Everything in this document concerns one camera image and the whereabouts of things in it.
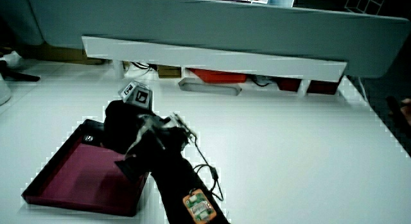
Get person's right hand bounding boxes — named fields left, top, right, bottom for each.
left=103, top=80, right=197, bottom=184

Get dark red square plate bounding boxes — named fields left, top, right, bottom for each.
left=21, top=118, right=150, bottom=218

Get yellow small box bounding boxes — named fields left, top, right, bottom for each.
left=156, top=65, right=182, bottom=79

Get grey oblong tray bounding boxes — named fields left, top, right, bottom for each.
left=178, top=78, right=242, bottom=97

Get orange sensor board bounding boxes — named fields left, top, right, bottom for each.
left=182, top=188, right=218, bottom=224

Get brown cardboard box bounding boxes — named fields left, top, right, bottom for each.
left=21, top=42, right=105, bottom=65

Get red flat box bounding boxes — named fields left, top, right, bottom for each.
left=188, top=68, right=248, bottom=84

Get white desk shelf riser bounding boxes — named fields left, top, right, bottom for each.
left=81, top=35, right=348, bottom=97

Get black stand base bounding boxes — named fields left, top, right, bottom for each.
left=0, top=60, right=41, bottom=83

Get grey desk divider panel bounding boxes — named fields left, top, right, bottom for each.
left=26, top=0, right=411, bottom=79

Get black cables under shelf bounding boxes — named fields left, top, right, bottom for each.
left=130, top=61, right=158, bottom=72

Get black glove cable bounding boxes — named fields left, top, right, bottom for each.
left=191, top=141, right=225, bottom=202

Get white wire basket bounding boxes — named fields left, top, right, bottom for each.
left=344, top=0, right=389, bottom=15

